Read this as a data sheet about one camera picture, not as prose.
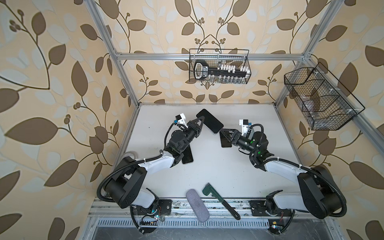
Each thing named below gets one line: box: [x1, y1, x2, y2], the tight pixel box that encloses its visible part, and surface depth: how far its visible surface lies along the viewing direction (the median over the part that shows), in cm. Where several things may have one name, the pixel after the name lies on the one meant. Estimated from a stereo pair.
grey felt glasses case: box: [185, 189, 210, 223], surface depth 74 cm
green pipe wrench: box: [202, 182, 241, 220], surface depth 80 cm
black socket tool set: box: [193, 59, 251, 83], surface depth 86 cm
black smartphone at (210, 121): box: [196, 108, 224, 135], surface depth 77 cm
